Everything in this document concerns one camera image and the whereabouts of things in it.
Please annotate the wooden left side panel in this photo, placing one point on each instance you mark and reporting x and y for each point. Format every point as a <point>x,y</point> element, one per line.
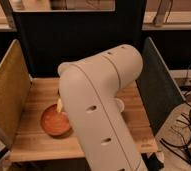
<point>15,84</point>

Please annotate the black back panel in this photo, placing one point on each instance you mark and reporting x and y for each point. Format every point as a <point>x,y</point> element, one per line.
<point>50,38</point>

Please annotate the orange ceramic bowl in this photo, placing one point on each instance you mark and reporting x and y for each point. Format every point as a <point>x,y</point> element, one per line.
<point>53,122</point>

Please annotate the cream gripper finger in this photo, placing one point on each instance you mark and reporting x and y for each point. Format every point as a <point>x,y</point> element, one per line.
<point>59,106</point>

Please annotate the dark right side panel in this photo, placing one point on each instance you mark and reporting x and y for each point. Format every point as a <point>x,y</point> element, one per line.
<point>160,94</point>

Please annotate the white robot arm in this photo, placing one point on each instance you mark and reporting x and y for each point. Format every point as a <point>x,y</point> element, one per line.
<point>88,89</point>

